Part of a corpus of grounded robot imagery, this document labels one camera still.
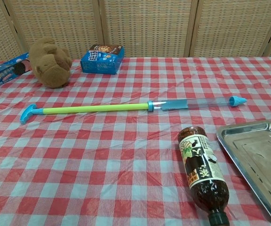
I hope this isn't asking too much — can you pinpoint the green plunger with blue handle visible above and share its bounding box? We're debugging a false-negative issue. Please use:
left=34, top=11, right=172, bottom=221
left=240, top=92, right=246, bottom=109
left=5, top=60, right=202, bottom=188
left=20, top=98, right=188, bottom=125

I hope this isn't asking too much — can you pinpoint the blue chocolate chip cookie box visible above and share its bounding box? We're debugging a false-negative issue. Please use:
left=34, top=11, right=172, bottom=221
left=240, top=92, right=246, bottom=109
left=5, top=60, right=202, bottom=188
left=80, top=44, right=125, bottom=75

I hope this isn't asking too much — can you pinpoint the red white checkered tablecloth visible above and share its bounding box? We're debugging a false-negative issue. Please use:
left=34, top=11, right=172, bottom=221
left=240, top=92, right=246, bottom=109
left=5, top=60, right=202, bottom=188
left=0, top=56, right=271, bottom=226

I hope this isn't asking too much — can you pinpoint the brown tea bottle with label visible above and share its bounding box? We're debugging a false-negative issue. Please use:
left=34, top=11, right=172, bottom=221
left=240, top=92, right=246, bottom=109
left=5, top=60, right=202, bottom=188
left=177, top=126, right=231, bottom=226

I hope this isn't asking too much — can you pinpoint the woven bamboo folding screen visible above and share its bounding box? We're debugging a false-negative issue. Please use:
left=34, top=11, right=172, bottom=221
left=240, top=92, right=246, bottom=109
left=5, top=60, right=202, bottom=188
left=0, top=0, right=271, bottom=69

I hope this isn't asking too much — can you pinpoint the brown plush toy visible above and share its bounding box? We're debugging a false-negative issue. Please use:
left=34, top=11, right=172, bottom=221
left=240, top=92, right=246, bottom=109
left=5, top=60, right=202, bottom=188
left=28, top=36, right=73, bottom=89

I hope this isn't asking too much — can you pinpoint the stainless steel tray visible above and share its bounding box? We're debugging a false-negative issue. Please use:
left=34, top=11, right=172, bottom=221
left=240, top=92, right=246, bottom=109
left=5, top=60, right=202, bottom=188
left=215, top=120, right=271, bottom=226

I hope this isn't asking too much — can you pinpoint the long blue sandwich cookie box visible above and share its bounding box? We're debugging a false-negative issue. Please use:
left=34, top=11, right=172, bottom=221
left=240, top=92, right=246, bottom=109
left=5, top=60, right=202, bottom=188
left=0, top=52, right=33, bottom=87

